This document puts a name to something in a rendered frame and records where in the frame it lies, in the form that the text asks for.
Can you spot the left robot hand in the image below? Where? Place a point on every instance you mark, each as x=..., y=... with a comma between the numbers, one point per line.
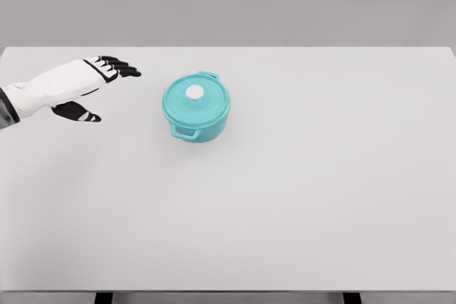
x=73, y=79

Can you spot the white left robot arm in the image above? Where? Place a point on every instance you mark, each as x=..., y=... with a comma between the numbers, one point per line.
x=21, y=99

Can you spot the teal pot lid white knob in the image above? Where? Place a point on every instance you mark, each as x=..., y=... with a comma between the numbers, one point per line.
x=196, y=103

